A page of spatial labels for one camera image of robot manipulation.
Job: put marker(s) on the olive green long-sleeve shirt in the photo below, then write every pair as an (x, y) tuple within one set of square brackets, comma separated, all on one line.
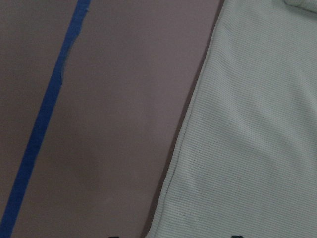
[(245, 160)]

